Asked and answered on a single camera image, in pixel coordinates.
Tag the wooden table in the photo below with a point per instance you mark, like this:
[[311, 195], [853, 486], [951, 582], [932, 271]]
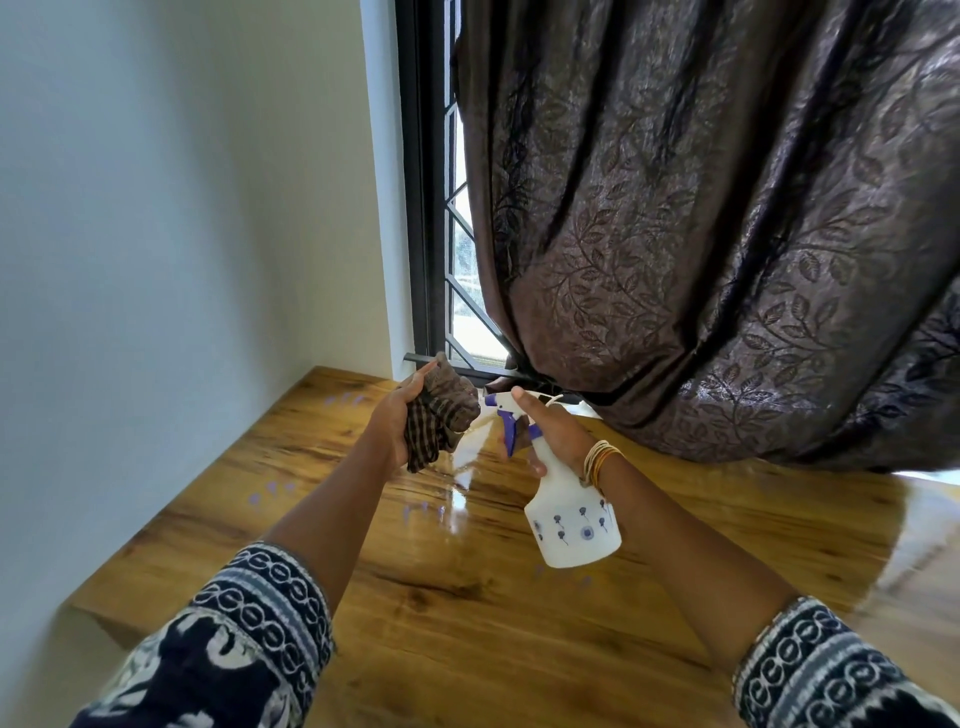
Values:
[[487, 637]]

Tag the brown leaf-patterned curtain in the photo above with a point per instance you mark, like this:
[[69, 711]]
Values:
[[712, 225]]

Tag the person's left forearm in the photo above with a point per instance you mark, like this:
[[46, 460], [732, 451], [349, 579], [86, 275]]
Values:
[[330, 517]]

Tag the person's right forearm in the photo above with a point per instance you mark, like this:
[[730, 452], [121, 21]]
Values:
[[690, 570]]

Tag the person's right hand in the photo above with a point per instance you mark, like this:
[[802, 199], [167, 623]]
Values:
[[562, 442]]

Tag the white spray bottle blue trigger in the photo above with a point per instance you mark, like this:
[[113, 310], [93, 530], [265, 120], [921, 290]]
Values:
[[570, 525]]

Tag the black framed window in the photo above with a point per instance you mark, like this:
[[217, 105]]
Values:
[[424, 187]]

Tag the brown striped cleaning cloth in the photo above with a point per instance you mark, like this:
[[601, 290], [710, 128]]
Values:
[[442, 412]]

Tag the blue white patterned top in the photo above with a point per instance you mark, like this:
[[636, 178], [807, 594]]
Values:
[[247, 637]]

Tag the person's left hand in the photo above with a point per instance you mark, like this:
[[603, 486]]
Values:
[[390, 435]]

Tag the gold bangles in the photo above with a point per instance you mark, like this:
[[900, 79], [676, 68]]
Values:
[[600, 461]]

